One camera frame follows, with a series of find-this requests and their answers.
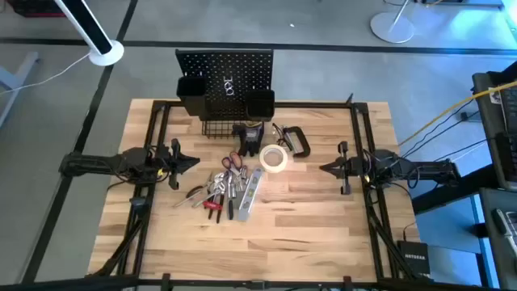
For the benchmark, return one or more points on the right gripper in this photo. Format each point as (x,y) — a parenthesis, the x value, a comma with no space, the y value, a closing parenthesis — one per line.
(351,167)

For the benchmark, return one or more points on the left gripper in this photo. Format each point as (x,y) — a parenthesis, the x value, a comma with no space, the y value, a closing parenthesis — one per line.
(173,159)

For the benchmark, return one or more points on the silver combination wrench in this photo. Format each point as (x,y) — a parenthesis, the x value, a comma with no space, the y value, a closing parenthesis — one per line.
(218,184)

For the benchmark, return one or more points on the red and blue scissors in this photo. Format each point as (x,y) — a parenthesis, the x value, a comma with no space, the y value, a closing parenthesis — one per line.
(231,159)

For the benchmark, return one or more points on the white masking tape roll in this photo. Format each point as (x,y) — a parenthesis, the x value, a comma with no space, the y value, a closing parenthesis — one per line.
(276,169)

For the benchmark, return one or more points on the grey torpedo level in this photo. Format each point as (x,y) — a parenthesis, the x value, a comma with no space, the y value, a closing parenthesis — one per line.
(250,194)

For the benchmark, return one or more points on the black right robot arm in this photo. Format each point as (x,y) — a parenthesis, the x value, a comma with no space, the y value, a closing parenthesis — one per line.
(424,169)

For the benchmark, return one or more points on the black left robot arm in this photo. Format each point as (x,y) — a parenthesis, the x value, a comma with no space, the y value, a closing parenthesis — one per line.
(101,163)

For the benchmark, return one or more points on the black C-clamp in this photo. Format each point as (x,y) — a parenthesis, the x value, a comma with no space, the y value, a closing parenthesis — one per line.
(303,139)

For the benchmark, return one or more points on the black work gloves pair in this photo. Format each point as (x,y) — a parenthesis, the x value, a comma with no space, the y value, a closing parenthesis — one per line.
(248,141)

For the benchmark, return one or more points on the tall black pegboard bin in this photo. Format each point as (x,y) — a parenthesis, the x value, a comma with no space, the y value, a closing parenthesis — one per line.
(192,93)

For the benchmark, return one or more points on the clear safety glasses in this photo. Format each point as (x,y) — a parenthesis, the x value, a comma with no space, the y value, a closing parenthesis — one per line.
(274,128)

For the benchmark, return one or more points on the short black pegboard bin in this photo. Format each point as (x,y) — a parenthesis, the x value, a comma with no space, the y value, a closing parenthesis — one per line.
(260,106)

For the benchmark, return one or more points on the black metal pegboard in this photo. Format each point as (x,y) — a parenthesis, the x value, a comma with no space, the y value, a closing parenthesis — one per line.
(238,68)

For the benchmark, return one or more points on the grey round stand base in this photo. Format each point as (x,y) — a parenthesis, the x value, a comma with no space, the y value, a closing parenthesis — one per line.
(392,28)

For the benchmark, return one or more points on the black desk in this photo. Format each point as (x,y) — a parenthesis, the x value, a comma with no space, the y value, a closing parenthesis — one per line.
(488,133)

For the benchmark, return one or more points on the white lamp stand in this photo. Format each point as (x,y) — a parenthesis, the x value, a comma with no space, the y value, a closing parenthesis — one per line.
(87,24)

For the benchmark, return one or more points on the grey handset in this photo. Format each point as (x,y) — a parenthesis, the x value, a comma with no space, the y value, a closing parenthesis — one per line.
(503,224)

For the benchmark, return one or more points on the grey table leg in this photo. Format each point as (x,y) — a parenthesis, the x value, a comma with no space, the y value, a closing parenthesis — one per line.
(20,77)

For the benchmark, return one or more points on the grey desk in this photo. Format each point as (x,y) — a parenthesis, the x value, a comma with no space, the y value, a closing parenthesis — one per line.
(497,262)

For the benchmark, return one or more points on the dark red crate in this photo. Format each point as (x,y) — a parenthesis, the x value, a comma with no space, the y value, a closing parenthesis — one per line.
(36,8)

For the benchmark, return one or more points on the black frame clip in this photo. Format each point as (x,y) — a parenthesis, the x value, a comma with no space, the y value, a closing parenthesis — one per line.
(138,201)

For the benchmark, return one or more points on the black aluminium table frame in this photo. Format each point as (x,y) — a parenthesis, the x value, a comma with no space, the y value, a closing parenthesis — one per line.
(315,104)

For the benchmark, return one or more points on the black corner bracket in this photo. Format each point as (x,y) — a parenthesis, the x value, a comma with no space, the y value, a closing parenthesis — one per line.
(350,99)

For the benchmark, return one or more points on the black Netgear network switch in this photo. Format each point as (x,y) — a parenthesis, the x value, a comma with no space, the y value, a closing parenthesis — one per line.
(414,258)

